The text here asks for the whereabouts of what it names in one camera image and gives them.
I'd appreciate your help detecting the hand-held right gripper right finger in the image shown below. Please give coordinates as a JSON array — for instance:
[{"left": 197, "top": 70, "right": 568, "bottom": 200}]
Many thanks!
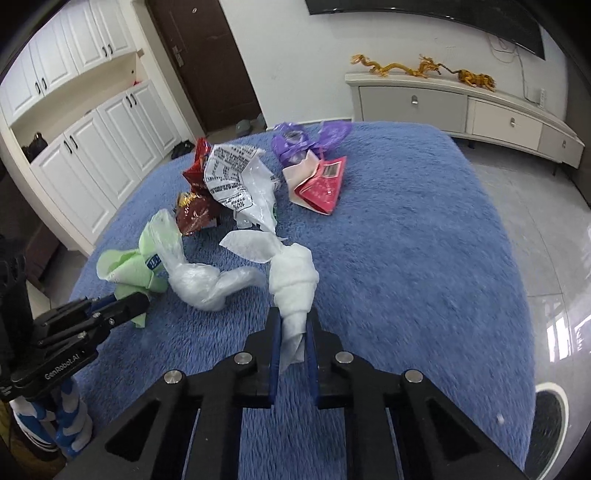
[{"left": 305, "top": 308, "right": 532, "bottom": 480}]

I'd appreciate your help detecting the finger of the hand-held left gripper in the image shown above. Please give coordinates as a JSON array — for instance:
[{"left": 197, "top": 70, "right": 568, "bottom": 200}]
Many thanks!
[
  {"left": 32, "top": 295, "right": 117, "bottom": 330},
  {"left": 37, "top": 292, "right": 151, "bottom": 350}
]

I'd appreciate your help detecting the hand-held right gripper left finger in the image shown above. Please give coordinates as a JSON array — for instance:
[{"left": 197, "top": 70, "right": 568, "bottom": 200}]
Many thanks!
[{"left": 54, "top": 306, "right": 283, "bottom": 480}]

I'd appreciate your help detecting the light green wrapper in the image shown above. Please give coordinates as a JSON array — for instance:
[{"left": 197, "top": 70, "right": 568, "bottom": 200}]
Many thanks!
[{"left": 95, "top": 210, "right": 184, "bottom": 329}]

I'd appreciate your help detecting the clear plastic bag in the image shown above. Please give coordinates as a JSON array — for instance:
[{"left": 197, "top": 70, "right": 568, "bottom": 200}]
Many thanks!
[{"left": 157, "top": 210, "right": 267, "bottom": 313}]

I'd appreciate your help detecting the white wet wipe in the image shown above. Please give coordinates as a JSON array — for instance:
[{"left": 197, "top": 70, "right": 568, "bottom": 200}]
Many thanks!
[{"left": 221, "top": 230, "right": 320, "bottom": 374}]

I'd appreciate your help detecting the dark red snack wrapper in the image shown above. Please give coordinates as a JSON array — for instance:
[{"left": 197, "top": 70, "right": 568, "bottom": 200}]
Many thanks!
[{"left": 176, "top": 137, "right": 222, "bottom": 236}]

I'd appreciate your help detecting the white printed plastic bag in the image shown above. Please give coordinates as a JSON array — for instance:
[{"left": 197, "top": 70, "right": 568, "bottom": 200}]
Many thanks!
[{"left": 203, "top": 143, "right": 282, "bottom": 234}]

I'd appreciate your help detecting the red and pink packet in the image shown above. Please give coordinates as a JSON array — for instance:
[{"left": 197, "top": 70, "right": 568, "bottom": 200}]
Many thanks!
[{"left": 281, "top": 154, "right": 348, "bottom": 216}]

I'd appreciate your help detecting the purple wrapper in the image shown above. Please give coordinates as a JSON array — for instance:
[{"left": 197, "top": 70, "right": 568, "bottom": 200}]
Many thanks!
[{"left": 271, "top": 121, "right": 352, "bottom": 166}]

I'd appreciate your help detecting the white rimmed trash bin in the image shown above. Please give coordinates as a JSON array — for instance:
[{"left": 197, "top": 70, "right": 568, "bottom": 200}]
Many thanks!
[{"left": 524, "top": 383, "right": 570, "bottom": 479}]

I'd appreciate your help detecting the blue plush blanket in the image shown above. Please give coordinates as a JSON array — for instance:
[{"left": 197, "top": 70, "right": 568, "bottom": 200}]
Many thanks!
[{"left": 67, "top": 121, "right": 539, "bottom": 480}]

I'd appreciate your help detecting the white cupboard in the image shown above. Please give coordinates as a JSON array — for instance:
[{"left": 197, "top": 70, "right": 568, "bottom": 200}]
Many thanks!
[{"left": 0, "top": 0, "right": 195, "bottom": 257}]

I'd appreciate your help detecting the black bag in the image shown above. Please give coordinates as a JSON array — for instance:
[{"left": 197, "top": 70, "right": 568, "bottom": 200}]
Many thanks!
[{"left": 21, "top": 132, "right": 49, "bottom": 162}]

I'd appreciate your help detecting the dark brown door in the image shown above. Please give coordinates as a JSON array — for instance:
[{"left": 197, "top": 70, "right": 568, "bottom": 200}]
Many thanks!
[{"left": 147, "top": 0, "right": 263, "bottom": 135}]

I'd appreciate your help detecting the white and grey media cabinet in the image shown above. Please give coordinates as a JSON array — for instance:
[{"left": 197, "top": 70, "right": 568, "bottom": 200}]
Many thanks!
[{"left": 345, "top": 71, "right": 585, "bottom": 169}]

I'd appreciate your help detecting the golden dragon figurine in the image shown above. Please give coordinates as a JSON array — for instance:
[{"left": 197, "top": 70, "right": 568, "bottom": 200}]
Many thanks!
[
  {"left": 406, "top": 54, "right": 447, "bottom": 79},
  {"left": 351, "top": 54, "right": 416, "bottom": 79}
]

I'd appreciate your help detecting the golden tiger figurine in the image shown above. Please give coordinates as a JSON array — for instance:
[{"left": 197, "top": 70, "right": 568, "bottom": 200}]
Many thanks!
[{"left": 445, "top": 67, "right": 498, "bottom": 92}]

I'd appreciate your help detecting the television cable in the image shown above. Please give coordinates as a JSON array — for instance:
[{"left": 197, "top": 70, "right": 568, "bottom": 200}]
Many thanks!
[{"left": 488, "top": 34, "right": 542, "bottom": 103}]

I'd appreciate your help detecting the black wall television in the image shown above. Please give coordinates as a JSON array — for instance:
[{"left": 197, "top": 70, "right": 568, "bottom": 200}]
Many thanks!
[{"left": 305, "top": 0, "right": 546, "bottom": 61}]

